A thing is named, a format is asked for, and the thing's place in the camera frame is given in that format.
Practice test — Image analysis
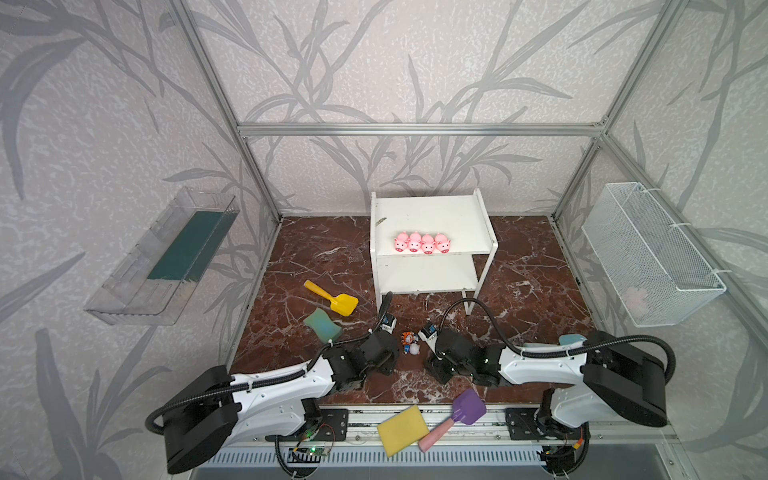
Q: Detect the yellow sponge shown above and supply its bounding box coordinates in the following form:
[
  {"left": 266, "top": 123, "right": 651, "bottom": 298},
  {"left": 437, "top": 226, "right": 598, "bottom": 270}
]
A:
[{"left": 377, "top": 405, "right": 429, "bottom": 458}]

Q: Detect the green circuit board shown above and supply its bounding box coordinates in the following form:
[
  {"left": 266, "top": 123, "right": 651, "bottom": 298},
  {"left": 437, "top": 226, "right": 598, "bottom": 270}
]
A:
[{"left": 290, "top": 445, "right": 333, "bottom": 463}]

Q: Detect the clear plastic wall bin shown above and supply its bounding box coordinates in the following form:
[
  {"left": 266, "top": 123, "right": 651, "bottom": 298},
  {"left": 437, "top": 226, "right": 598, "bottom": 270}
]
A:
[{"left": 85, "top": 187, "right": 240, "bottom": 326}]

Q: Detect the yellow toy shovel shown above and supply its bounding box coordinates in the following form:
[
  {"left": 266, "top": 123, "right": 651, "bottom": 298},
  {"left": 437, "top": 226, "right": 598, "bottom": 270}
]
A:
[{"left": 304, "top": 280, "right": 359, "bottom": 317}]

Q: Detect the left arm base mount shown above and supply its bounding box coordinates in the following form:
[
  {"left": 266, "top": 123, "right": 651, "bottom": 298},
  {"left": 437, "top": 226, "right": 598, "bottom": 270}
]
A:
[{"left": 300, "top": 408, "right": 350, "bottom": 442}]

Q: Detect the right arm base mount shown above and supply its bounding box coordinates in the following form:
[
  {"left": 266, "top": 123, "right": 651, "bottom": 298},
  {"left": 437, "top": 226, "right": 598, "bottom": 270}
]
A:
[{"left": 504, "top": 407, "right": 582, "bottom": 442}]

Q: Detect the purple pink toy shovel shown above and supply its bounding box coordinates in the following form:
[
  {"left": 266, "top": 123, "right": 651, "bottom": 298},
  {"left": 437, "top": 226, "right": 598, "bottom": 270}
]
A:
[{"left": 418, "top": 389, "right": 487, "bottom": 452}]

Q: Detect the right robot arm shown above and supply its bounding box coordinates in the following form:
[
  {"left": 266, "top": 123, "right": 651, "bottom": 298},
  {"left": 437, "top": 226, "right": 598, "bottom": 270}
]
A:
[{"left": 419, "top": 322, "right": 676, "bottom": 430}]

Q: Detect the white wire mesh basket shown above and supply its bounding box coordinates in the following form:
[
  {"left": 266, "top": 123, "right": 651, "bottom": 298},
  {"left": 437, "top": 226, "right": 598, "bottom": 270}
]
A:
[{"left": 582, "top": 182, "right": 727, "bottom": 328}]

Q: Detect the white two-tier shelf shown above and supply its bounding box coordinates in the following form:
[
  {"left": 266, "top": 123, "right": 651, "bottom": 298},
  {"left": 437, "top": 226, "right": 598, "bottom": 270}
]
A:
[{"left": 370, "top": 188, "right": 499, "bottom": 306}]

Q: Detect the pink pig toy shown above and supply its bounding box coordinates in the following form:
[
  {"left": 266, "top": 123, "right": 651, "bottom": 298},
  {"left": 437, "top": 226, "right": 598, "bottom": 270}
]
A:
[
  {"left": 408, "top": 232, "right": 422, "bottom": 253},
  {"left": 394, "top": 232, "right": 409, "bottom": 252},
  {"left": 420, "top": 234, "right": 435, "bottom": 255},
  {"left": 434, "top": 234, "right": 451, "bottom": 254}
]

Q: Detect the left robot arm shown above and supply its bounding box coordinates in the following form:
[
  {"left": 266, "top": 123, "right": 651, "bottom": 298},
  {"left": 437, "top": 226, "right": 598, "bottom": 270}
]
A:
[{"left": 145, "top": 293, "right": 400, "bottom": 475}]

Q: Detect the pink toy in basket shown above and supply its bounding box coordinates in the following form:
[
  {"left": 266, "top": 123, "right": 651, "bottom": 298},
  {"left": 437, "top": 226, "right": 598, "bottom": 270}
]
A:
[{"left": 622, "top": 287, "right": 650, "bottom": 318}]

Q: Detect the light blue toy shovel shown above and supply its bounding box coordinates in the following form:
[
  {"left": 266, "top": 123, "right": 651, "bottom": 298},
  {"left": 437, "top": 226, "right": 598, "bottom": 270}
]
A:
[{"left": 558, "top": 334, "right": 586, "bottom": 346}]

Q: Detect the green sponge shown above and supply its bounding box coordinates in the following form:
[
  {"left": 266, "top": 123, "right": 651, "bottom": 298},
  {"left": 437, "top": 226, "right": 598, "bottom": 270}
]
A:
[{"left": 303, "top": 308, "right": 342, "bottom": 343}]

